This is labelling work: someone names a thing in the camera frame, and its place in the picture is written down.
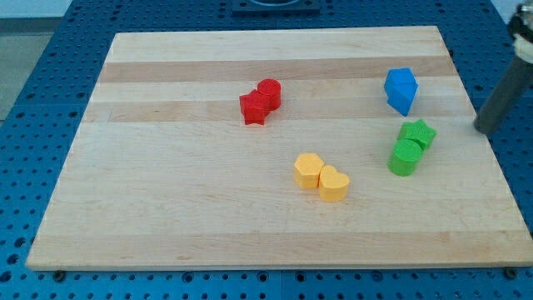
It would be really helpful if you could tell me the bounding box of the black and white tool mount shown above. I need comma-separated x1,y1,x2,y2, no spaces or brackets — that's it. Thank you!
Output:
507,2,532,64

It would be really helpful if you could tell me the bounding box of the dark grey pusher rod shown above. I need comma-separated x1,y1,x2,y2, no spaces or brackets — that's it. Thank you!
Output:
473,56,532,135

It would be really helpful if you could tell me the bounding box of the green star block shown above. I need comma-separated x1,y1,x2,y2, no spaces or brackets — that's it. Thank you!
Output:
397,119,437,151

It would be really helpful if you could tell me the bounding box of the red star block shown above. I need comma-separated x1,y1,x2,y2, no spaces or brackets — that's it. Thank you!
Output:
239,89,271,125

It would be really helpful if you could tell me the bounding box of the blue pentagon block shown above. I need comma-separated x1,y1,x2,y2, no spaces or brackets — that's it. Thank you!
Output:
384,67,418,117

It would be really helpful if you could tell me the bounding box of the green cylinder block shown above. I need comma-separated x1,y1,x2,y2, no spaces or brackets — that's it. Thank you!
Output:
387,139,423,177

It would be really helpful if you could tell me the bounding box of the yellow heart block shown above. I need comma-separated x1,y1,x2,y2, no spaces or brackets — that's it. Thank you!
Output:
318,165,351,203

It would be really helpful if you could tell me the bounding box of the yellow hexagon block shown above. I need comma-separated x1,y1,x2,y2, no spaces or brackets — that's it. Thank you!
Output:
293,152,325,189

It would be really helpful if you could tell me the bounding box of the red cylinder block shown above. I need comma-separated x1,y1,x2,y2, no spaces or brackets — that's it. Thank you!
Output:
257,78,281,111

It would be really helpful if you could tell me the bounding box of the light wooden board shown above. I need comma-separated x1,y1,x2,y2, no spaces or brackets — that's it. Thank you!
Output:
27,26,532,271

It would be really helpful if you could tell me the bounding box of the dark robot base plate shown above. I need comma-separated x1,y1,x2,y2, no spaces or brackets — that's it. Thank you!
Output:
231,0,321,16

